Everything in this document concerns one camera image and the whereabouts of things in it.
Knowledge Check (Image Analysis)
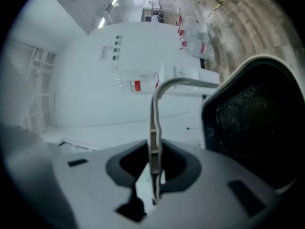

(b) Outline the white wall label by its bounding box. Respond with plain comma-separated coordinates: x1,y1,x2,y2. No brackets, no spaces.
100,45,109,61

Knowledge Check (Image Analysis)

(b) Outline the white metal frame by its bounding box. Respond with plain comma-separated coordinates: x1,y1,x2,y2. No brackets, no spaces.
22,46,57,133

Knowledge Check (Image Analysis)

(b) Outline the yellow black floor tape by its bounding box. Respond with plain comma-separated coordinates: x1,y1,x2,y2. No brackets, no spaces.
205,0,230,21

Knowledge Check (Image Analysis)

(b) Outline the large clear water jug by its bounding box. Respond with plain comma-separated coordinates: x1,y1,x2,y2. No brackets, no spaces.
116,69,160,94

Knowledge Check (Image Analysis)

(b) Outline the empty clear water jug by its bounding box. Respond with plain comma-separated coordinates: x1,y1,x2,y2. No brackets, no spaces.
177,25,210,43
180,37,215,61
175,15,208,31

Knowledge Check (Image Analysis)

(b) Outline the white water dispenser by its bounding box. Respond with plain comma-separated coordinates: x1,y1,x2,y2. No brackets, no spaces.
157,63,220,96

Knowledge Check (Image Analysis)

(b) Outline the grey wall cable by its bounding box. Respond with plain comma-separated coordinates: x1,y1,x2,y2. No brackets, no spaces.
59,111,189,128

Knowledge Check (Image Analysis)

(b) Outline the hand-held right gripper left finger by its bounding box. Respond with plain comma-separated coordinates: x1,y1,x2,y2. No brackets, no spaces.
3,126,151,229

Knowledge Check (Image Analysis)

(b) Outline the black trash bin white rim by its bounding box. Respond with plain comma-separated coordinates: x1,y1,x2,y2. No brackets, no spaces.
149,53,305,206

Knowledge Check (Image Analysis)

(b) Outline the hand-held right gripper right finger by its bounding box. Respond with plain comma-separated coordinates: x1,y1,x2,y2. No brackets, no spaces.
147,139,286,229

